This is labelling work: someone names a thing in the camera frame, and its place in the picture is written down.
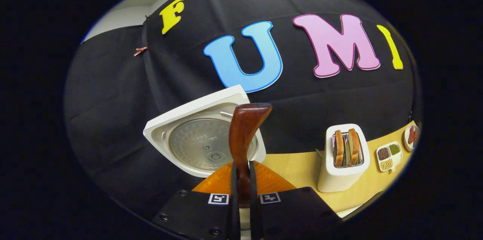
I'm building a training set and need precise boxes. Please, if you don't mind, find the white rice cooker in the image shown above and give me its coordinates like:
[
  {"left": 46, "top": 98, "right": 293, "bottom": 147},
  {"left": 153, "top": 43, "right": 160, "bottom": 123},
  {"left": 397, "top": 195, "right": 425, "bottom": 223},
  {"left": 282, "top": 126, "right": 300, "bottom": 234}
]
[{"left": 143, "top": 85, "right": 267, "bottom": 178}]

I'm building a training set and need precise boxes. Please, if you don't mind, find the toast bread slice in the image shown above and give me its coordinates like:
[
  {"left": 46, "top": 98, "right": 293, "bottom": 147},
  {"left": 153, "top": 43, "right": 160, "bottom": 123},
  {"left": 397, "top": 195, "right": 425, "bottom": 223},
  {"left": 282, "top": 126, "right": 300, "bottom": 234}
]
[
  {"left": 347, "top": 128, "right": 361, "bottom": 166},
  {"left": 334, "top": 130, "right": 345, "bottom": 168}
]

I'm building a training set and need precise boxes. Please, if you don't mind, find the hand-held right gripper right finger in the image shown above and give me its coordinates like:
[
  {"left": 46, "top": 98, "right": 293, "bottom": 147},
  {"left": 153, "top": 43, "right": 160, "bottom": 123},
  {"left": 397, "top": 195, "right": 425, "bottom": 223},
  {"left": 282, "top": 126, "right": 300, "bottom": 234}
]
[{"left": 249, "top": 160, "right": 340, "bottom": 240}]

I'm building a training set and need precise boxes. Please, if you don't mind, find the brown wooden spoon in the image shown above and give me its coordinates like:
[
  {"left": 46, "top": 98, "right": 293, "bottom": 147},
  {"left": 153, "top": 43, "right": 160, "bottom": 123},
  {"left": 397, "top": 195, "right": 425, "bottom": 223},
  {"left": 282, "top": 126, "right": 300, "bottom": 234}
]
[{"left": 229, "top": 103, "right": 273, "bottom": 208}]

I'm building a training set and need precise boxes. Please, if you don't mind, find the white round plate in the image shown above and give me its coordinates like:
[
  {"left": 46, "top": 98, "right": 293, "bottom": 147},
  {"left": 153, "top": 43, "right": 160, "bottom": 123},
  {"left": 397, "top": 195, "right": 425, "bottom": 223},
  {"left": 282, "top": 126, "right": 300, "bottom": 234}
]
[{"left": 404, "top": 124, "right": 420, "bottom": 152}]

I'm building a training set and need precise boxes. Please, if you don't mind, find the black backdrop cloth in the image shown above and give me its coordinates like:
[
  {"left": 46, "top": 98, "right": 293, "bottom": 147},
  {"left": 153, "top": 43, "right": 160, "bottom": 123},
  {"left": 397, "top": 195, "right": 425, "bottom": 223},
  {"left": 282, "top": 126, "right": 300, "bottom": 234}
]
[{"left": 64, "top": 0, "right": 419, "bottom": 214}]

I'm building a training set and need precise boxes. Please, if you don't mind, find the white divided bean dish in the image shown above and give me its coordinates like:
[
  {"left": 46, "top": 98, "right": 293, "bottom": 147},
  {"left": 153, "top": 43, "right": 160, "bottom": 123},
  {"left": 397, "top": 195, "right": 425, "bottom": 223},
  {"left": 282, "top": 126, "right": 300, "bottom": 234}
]
[{"left": 376, "top": 141, "right": 403, "bottom": 172}]

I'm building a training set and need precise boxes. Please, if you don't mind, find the white toaster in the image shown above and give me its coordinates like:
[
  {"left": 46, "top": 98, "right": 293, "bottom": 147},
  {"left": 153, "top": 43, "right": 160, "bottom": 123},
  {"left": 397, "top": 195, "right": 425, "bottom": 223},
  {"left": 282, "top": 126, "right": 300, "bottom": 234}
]
[{"left": 317, "top": 123, "right": 371, "bottom": 193}]

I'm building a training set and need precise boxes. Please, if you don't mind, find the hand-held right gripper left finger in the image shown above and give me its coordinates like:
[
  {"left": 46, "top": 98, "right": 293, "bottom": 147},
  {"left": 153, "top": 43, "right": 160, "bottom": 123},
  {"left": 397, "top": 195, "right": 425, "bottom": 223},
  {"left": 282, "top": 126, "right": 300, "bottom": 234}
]
[{"left": 152, "top": 161, "right": 240, "bottom": 240}]

